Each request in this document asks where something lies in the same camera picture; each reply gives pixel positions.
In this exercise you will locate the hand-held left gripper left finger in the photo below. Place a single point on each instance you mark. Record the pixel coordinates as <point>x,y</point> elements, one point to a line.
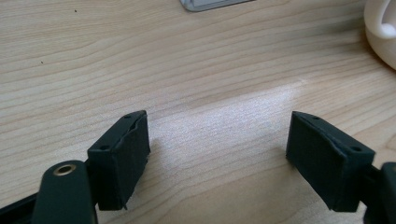
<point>120,161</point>

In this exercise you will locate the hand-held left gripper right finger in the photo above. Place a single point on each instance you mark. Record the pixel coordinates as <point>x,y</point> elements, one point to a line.
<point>323,165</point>

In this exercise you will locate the cream ceramic cup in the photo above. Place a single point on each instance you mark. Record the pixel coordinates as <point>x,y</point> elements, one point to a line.
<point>381,40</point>

